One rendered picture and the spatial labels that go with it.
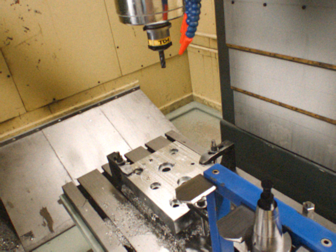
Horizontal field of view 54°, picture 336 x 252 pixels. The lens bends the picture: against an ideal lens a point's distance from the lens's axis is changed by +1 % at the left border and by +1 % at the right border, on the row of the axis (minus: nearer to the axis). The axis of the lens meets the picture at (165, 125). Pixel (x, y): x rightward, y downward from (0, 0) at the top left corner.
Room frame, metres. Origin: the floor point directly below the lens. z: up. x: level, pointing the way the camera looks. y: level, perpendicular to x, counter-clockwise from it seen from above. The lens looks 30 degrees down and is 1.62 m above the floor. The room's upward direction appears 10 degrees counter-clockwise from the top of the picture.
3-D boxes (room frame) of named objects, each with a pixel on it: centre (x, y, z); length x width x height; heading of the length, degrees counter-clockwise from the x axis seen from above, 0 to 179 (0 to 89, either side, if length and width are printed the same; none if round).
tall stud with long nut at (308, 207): (0.55, -0.30, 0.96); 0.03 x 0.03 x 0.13
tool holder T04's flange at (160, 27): (0.73, -0.02, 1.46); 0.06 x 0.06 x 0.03
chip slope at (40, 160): (1.30, 0.32, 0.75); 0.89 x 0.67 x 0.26; 121
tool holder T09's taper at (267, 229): (0.32, -0.11, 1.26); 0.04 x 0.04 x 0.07
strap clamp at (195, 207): (0.62, -0.06, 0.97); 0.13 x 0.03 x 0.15; 31
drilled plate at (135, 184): (0.79, 0.00, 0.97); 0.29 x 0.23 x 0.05; 31
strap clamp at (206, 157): (0.85, -0.14, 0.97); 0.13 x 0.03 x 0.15; 121
